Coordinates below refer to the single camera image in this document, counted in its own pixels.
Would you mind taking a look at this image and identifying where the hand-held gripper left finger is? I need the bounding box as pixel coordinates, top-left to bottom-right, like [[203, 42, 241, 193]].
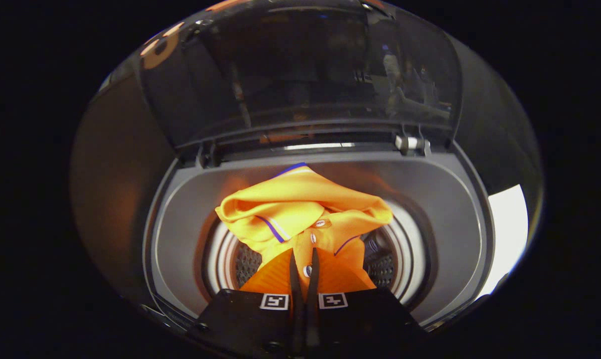
[[187, 248, 302, 358]]

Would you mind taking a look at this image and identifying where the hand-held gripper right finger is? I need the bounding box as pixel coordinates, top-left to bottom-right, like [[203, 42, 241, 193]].
[[304, 247, 427, 358]]

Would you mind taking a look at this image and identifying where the black backdrop cloth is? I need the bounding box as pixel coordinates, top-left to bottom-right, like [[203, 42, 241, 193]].
[[70, 0, 544, 305]]

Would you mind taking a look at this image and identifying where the dark glass washing machine lid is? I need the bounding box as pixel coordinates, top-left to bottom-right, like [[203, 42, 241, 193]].
[[138, 0, 464, 151]]

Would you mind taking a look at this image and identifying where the orange polo shirt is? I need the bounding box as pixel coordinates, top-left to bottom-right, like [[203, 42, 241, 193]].
[[215, 162, 394, 300]]

